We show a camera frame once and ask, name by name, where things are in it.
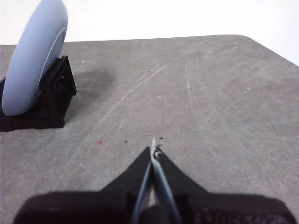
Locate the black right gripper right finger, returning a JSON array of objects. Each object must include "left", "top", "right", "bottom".
[{"left": 151, "top": 138, "right": 294, "bottom": 224}]

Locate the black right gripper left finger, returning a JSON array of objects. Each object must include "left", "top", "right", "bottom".
[{"left": 14, "top": 146, "right": 153, "bottom": 224}]

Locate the black plate rack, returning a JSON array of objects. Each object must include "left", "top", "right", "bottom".
[{"left": 0, "top": 55, "right": 78, "bottom": 133}]

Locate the blue plate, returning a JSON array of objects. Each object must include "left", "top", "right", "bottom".
[{"left": 1, "top": 0, "right": 69, "bottom": 117}]

